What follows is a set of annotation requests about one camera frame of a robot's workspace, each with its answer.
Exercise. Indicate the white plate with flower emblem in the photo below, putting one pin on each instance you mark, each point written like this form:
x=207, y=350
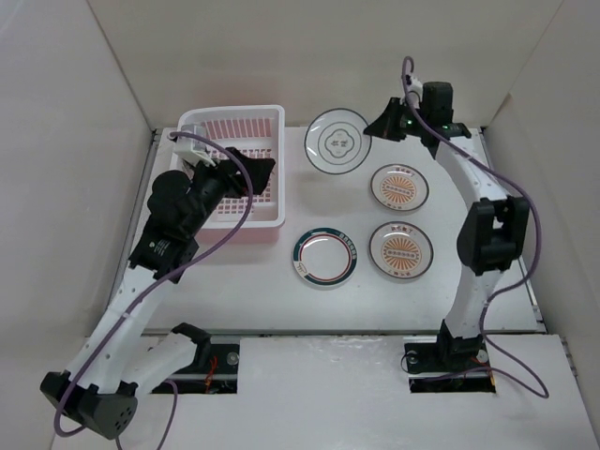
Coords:
x=335, y=142

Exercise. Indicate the lower orange sunburst plate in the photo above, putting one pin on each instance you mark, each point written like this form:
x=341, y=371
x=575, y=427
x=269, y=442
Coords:
x=401, y=250

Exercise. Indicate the upper orange sunburst plate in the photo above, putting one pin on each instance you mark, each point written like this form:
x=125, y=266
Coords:
x=399, y=187

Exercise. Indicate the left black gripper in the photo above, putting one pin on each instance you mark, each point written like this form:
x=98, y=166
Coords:
x=228, y=172

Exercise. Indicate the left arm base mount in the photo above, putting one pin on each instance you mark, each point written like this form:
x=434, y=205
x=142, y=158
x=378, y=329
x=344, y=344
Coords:
x=213, y=373

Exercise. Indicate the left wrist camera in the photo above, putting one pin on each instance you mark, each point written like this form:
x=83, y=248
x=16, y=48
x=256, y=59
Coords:
x=191, y=150

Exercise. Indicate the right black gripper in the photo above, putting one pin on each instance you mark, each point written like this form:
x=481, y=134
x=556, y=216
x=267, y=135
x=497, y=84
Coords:
x=384, y=126

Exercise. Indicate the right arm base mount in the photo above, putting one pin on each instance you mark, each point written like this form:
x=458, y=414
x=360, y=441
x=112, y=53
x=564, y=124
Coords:
x=429, y=374

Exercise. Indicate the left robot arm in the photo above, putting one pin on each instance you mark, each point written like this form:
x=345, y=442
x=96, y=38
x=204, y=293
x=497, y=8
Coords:
x=101, y=387

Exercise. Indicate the orange sunburst plate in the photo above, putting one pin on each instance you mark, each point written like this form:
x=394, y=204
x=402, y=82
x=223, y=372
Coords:
x=399, y=187
x=401, y=250

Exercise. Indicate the white plate green red rim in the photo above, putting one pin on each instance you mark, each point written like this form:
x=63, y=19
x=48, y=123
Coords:
x=324, y=257

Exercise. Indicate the pink plastic dish rack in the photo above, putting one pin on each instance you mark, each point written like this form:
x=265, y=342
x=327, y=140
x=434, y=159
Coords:
x=257, y=131

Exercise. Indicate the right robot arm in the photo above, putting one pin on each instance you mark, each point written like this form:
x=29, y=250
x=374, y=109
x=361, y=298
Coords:
x=493, y=232

